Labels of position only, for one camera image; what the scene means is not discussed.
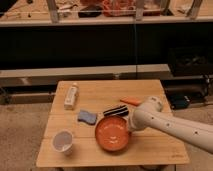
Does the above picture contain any orange ceramic bowl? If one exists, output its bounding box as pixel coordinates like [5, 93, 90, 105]
[95, 116, 131, 152]

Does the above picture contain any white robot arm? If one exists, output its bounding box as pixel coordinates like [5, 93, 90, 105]
[127, 96, 213, 154]

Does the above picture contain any black white striped block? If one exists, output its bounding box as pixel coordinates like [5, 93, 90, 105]
[103, 105, 129, 116]

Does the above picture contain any orange toy carrot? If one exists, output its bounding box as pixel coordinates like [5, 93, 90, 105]
[120, 98, 141, 106]

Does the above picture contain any white plastic bottle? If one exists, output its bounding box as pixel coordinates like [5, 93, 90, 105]
[64, 83, 79, 110]

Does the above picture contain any blue sponge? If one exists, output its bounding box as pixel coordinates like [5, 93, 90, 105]
[77, 110, 97, 125]

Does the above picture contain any wooden table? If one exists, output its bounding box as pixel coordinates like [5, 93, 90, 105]
[36, 80, 189, 168]

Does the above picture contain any white paper cup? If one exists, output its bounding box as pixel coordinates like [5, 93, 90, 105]
[52, 130, 73, 155]

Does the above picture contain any black object on floor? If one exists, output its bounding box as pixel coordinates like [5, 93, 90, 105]
[170, 95, 190, 109]

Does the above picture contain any long wooden bench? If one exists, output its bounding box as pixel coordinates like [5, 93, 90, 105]
[0, 64, 170, 87]

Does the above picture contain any red cloth in background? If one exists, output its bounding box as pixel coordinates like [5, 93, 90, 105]
[102, 0, 135, 17]

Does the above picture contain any black cable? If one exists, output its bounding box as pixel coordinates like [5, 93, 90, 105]
[133, 16, 139, 80]

